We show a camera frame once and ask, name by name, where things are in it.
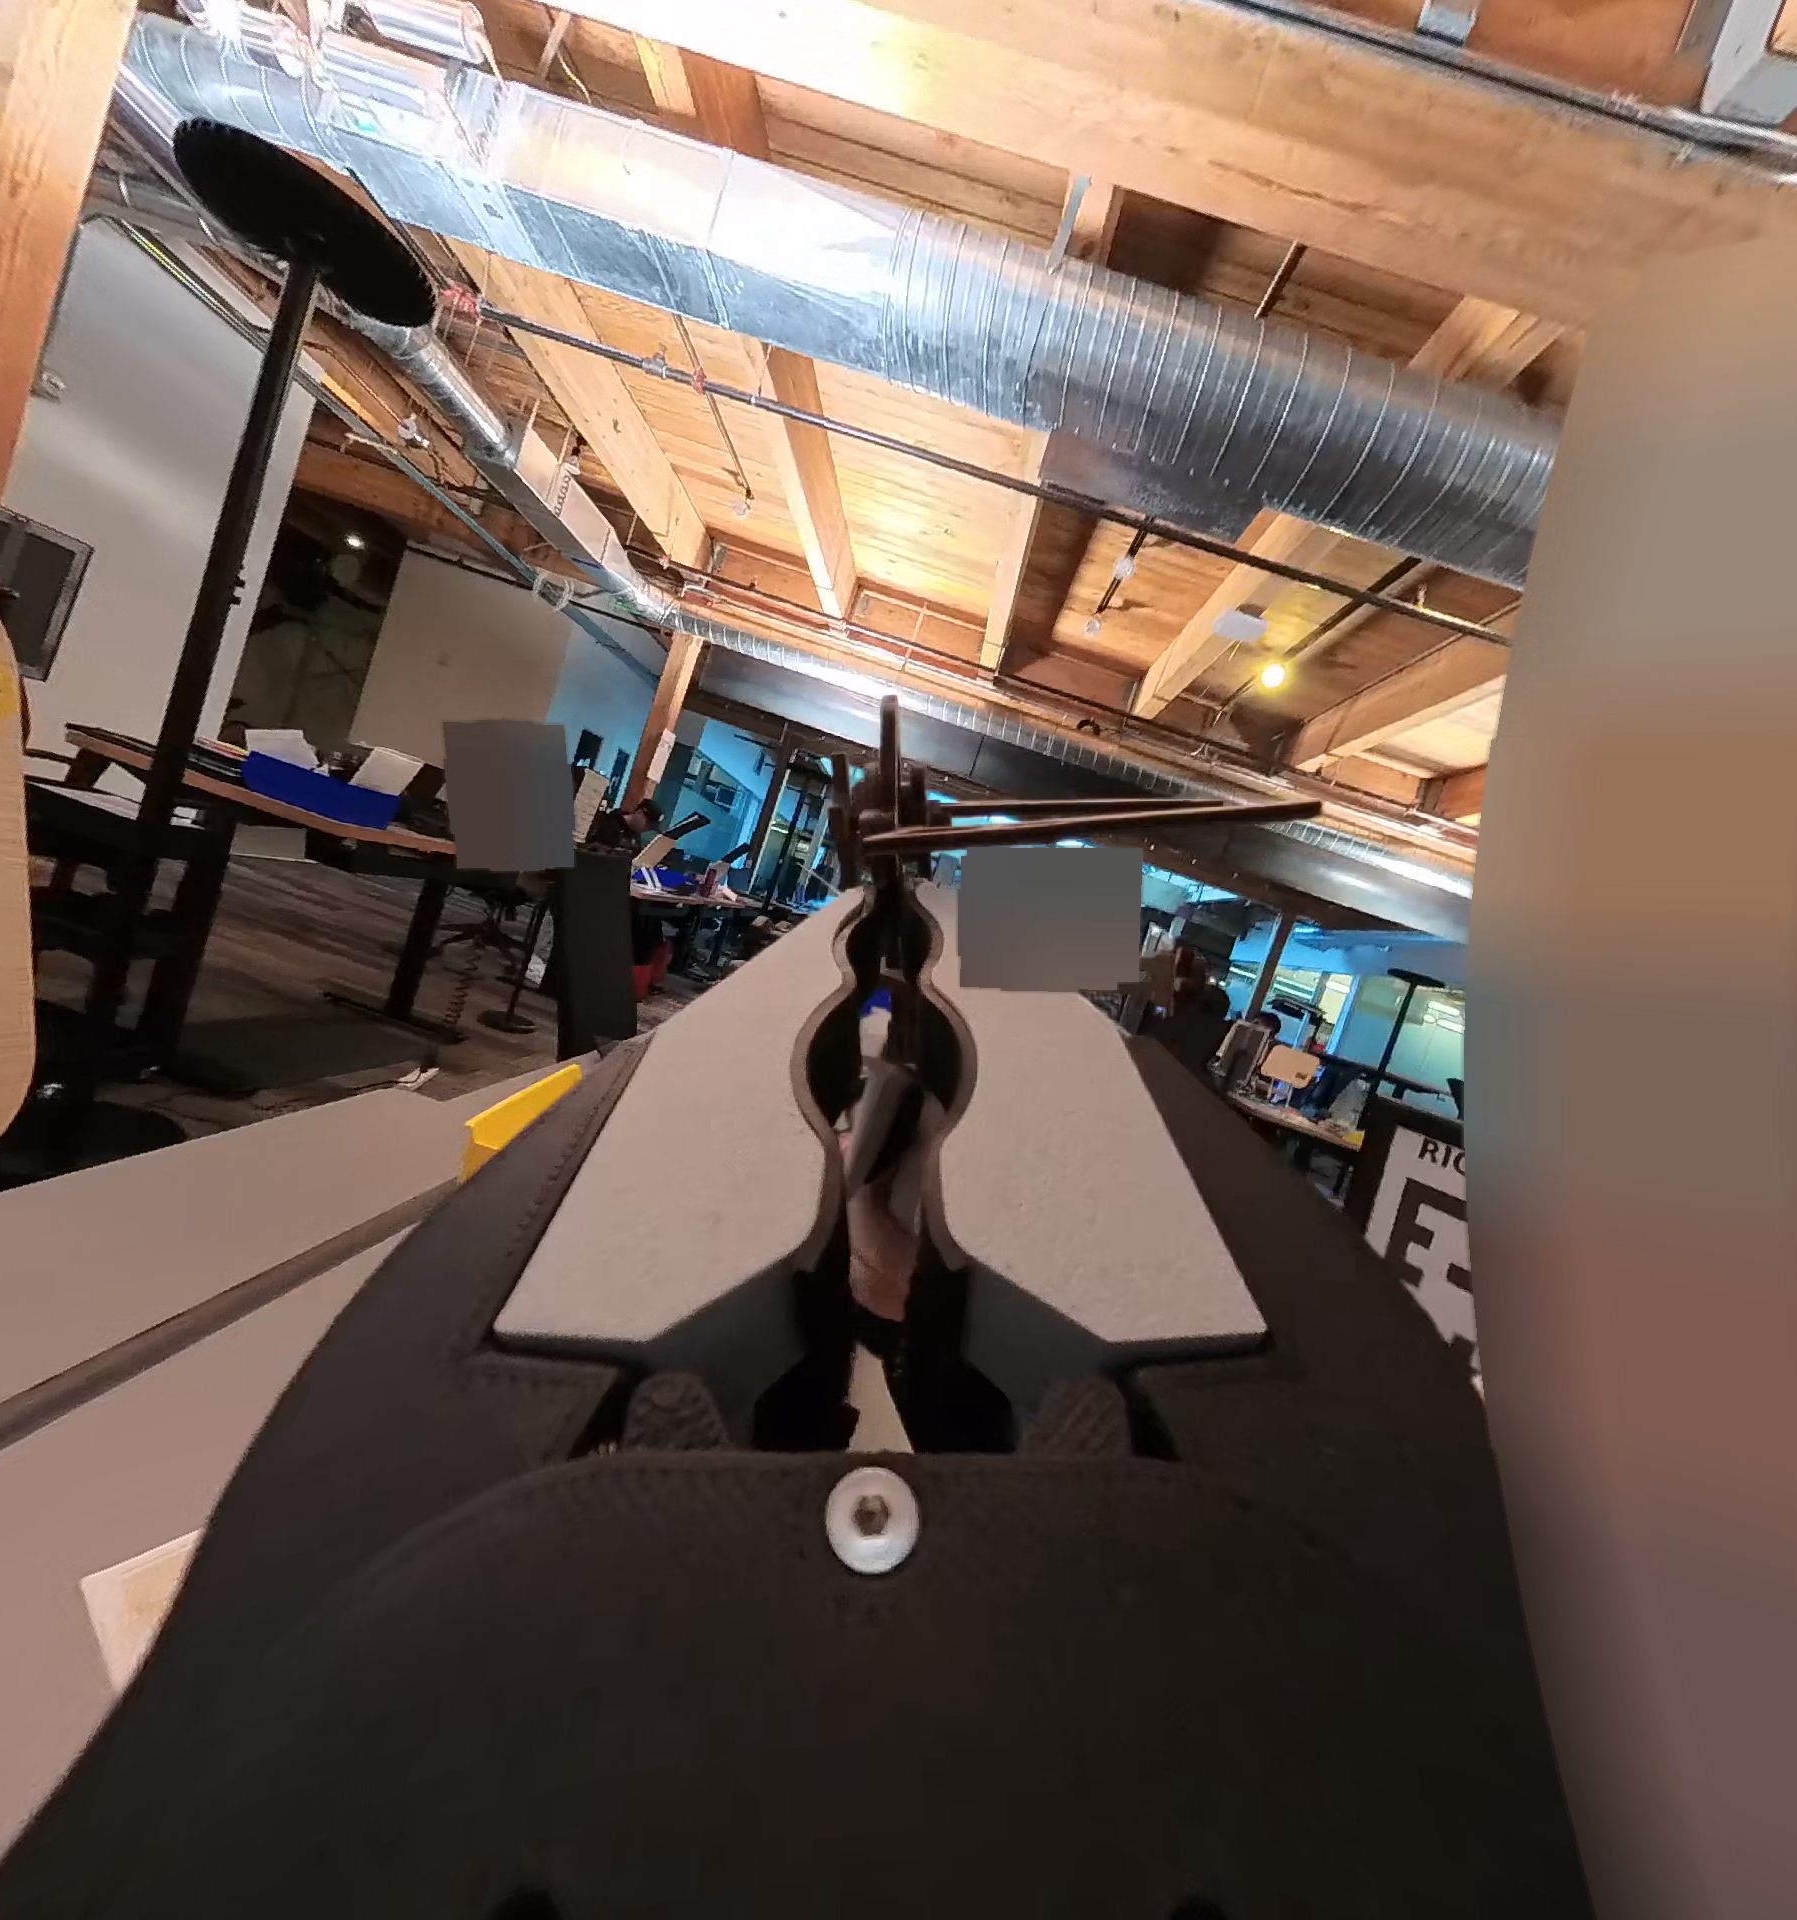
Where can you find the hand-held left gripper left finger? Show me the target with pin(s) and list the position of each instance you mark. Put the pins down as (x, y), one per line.
(658, 1170)

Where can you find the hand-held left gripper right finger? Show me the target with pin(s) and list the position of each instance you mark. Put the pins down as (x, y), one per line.
(1093, 1185)

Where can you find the brown wooden mechanical model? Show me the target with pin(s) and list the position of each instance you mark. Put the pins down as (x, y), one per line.
(898, 822)

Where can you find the yellow box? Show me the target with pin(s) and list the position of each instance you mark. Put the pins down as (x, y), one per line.
(516, 1118)

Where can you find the pale wooden chair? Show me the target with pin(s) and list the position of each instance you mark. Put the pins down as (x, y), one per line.
(1288, 1070)

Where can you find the black cabinet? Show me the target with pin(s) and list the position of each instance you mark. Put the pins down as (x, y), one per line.
(594, 952)

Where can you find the wooden desk with black legs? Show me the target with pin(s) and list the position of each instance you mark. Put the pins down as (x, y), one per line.
(315, 817)

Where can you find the blue plastic bin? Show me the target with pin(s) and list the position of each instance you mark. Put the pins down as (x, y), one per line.
(320, 789)

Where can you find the glowing ceiling lamp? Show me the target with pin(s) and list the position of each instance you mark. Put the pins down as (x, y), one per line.
(1271, 676)

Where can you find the white standing board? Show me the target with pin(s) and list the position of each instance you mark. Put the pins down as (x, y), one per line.
(455, 645)

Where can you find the white paper card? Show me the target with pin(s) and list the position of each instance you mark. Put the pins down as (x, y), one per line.
(141, 1613)

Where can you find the black round-top floor lamp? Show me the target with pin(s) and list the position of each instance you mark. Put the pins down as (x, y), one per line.
(245, 495)

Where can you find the thin silver air duct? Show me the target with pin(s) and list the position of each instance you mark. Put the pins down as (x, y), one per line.
(447, 383)

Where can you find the large round silver air duct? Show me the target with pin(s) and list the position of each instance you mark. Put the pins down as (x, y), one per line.
(1138, 361)

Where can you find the dark framed wall panel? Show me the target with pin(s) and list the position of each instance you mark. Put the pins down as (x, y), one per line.
(21, 579)

